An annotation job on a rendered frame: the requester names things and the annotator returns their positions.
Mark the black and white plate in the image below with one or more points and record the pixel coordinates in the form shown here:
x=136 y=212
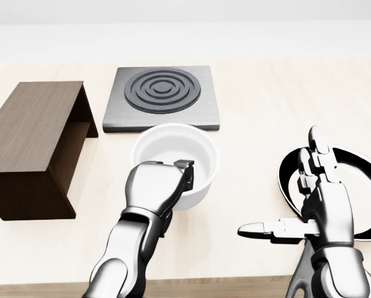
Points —
x=359 y=186

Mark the flat dark stove plate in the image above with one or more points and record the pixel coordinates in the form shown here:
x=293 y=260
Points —
x=160 y=96

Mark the white bowl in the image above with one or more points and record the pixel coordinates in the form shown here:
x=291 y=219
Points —
x=176 y=155

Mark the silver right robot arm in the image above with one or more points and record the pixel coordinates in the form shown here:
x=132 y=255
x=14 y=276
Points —
x=331 y=273

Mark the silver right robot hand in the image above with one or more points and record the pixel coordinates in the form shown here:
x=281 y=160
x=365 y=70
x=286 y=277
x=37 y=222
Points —
x=328 y=198

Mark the dark wooden cabinet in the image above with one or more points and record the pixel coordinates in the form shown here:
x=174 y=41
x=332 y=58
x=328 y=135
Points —
x=33 y=139

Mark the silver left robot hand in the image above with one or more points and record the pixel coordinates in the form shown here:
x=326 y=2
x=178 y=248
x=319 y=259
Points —
x=154 y=183

